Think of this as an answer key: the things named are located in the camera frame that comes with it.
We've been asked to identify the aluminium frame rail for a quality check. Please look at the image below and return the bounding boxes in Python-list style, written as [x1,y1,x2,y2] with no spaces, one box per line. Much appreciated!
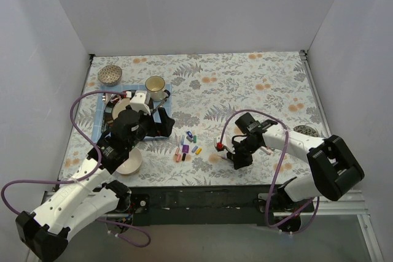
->
[38,190,369,218]

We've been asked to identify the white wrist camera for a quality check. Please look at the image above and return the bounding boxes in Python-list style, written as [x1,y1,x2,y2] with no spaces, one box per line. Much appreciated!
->
[214,135,234,153]
[125,90,151,115]

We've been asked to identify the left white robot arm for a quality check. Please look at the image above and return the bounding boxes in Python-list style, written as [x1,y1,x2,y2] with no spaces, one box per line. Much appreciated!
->
[15,107,175,261]

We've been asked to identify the cream mug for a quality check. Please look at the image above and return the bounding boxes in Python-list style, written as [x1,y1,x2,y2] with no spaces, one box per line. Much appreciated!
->
[145,76,171,102]

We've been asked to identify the patterned grey bowl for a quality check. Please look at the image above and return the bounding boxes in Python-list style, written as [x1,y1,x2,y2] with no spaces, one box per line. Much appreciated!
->
[98,64,123,87]

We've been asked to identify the floral dark bowl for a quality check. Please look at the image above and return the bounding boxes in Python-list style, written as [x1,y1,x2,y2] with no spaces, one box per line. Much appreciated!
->
[293,125,319,137]

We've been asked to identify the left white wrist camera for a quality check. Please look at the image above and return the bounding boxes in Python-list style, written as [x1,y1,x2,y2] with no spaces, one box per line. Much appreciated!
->
[125,90,151,115]

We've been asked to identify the floral tablecloth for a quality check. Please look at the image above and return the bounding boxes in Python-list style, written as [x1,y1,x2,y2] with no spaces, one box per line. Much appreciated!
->
[59,52,329,187]

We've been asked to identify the dark rimmed plate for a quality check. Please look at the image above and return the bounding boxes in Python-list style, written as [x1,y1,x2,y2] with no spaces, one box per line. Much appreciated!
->
[103,90,154,129]

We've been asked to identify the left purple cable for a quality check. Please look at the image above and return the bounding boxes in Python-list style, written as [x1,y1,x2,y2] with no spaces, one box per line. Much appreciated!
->
[1,90,152,248]

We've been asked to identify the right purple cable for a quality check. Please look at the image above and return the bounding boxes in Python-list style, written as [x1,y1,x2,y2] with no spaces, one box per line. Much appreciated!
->
[219,110,320,234]

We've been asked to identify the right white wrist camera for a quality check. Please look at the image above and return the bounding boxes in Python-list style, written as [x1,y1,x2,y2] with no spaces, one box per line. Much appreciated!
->
[214,135,234,153]

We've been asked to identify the pink cap marker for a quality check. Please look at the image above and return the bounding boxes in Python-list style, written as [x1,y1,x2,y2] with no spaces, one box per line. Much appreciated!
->
[260,147,273,155]

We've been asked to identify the blue checkered placemat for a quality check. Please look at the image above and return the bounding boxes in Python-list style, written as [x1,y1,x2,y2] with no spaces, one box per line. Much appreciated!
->
[91,84,172,142]

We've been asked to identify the purple cable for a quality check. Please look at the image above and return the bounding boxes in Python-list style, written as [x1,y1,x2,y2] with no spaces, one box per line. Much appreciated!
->
[219,110,320,234]
[1,90,152,248]

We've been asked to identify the plain cream bowl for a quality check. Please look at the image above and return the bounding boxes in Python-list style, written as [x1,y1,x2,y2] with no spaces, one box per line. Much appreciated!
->
[116,147,142,175]

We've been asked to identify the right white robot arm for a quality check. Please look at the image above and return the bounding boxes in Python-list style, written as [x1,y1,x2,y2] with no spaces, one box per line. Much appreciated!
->
[216,112,365,212]

